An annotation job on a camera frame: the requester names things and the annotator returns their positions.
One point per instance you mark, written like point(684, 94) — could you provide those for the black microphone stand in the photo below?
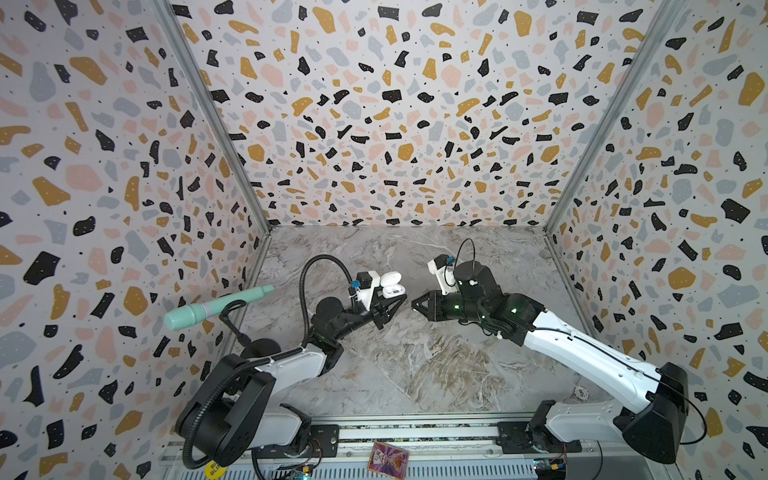
point(246, 336)

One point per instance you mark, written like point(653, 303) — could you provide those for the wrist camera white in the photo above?
point(363, 288)
point(442, 268)

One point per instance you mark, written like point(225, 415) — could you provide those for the yellow round sticker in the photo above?
point(214, 471)

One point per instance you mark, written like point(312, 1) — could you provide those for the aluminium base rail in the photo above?
point(441, 446)

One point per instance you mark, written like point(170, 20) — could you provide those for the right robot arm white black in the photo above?
point(648, 407)

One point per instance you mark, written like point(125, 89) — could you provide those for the white poker chip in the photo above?
point(581, 393)

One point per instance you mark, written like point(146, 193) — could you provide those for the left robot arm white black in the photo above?
point(235, 411)

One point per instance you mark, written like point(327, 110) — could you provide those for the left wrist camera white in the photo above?
point(363, 288)

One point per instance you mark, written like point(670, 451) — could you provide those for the white earbud charging case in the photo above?
point(390, 285)

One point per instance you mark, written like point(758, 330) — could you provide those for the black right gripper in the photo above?
point(441, 305)

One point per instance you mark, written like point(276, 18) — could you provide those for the colourful card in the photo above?
point(388, 460)

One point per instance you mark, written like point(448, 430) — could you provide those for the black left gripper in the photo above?
point(383, 315)

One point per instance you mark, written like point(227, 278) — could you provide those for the mint green microphone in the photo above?
point(190, 315)

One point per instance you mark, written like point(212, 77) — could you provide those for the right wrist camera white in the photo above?
point(442, 268)

